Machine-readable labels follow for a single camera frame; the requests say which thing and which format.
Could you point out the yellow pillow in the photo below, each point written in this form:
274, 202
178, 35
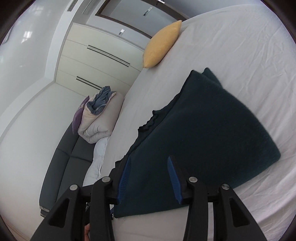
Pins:
160, 44

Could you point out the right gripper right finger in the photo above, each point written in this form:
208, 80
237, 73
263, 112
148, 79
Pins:
181, 181

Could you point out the white crumpled blanket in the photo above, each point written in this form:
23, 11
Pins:
93, 173

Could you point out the cream wardrobe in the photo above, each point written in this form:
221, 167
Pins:
92, 59

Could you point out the dark green knit sweater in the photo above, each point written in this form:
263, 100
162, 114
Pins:
212, 135

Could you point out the white bed sheet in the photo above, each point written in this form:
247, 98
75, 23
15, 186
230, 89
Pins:
252, 54

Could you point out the person's left hand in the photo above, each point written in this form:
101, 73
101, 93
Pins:
86, 232

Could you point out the purple pillow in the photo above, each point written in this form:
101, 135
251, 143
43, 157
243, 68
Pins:
78, 116

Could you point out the white door with handle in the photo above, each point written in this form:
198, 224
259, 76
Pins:
144, 17

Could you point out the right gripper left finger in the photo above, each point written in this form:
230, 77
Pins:
119, 179

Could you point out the folded beige duvet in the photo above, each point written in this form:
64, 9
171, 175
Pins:
100, 114

